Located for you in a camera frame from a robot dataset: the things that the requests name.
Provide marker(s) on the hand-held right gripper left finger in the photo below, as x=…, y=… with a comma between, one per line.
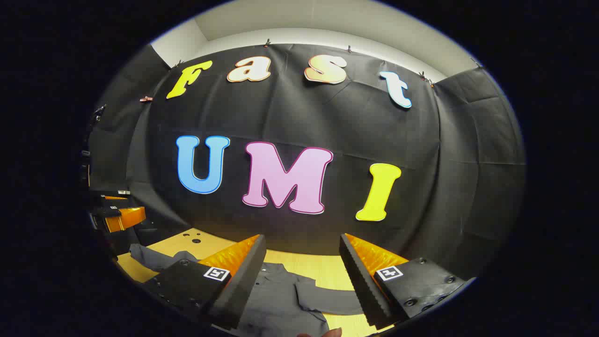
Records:
x=243, y=281

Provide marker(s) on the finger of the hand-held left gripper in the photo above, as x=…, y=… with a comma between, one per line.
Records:
x=110, y=193
x=124, y=219

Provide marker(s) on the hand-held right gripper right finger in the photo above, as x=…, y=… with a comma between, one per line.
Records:
x=362, y=281

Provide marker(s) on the grey button shirt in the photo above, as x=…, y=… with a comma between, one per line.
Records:
x=276, y=299

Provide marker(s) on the black backdrop cloth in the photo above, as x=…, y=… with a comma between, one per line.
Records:
x=351, y=131

